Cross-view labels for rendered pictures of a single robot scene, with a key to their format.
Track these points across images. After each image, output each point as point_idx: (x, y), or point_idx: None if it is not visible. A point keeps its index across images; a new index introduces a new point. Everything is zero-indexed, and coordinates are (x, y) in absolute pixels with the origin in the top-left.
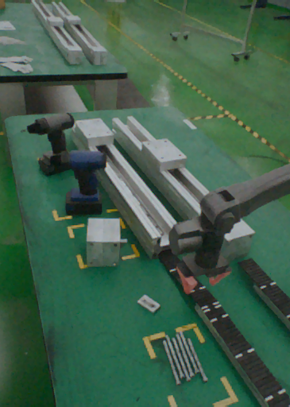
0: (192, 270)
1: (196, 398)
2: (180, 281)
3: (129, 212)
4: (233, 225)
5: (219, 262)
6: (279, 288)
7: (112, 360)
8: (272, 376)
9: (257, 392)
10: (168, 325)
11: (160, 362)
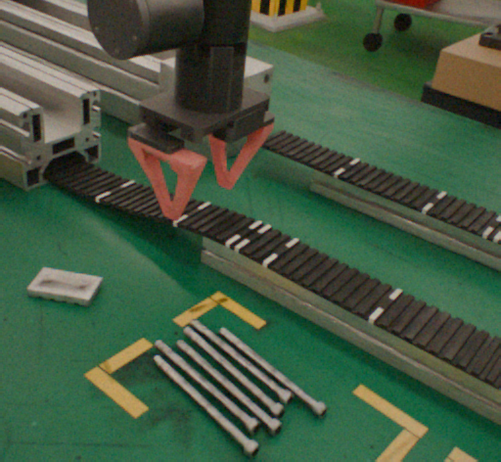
0: (185, 121)
1: None
2: (137, 208)
3: None
4: None
5: (245, 98)
6: (372, 165)
7: None
8: (479, 331)
9: (467, 383)
10: (150, 318)
11: (167, 417)
